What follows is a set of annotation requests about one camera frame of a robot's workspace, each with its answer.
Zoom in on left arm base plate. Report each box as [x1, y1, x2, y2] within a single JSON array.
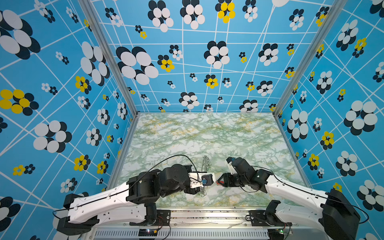
[[129, 210, 171, 227]]

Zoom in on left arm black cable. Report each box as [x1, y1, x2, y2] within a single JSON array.
[[52, 154, 200, 221]]

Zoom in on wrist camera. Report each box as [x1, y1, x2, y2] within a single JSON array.
[[189, 173, 216, 189], [226, 157, 237, 175]]

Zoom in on left aluminium corner post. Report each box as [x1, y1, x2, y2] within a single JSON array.
[[79, 0, 138, 119]]

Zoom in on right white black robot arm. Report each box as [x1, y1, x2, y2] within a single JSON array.
[[217, 157, 361, 240]]

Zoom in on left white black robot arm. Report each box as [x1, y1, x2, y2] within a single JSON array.
[[57, 164, 216, 237]]

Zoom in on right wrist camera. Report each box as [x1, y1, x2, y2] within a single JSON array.
[[226, 157, 237, 175]]

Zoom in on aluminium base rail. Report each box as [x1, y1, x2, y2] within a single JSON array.
[[81, 208, 329, 240]]

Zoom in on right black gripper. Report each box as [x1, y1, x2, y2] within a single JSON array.
[[216, 173, 249, 187]]

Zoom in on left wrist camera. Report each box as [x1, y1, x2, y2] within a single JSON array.
[[189, 173, 216, 189]]

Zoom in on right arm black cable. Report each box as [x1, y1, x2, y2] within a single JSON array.
[[239, 165, 370, 225]]

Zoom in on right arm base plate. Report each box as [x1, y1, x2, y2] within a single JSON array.
[[245, 210, 292, 228]]

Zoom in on right aluminium corner post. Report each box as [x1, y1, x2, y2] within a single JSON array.
[[273, 0, 347, 119]]

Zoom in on aluminium corner post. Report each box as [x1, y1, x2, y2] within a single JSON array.
[[273, 0, 347, 119], [79, 0, 138, 119]]

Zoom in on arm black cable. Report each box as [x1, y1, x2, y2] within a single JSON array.
[[239, 165, 370, 225], [52, 154, 200, 221]]

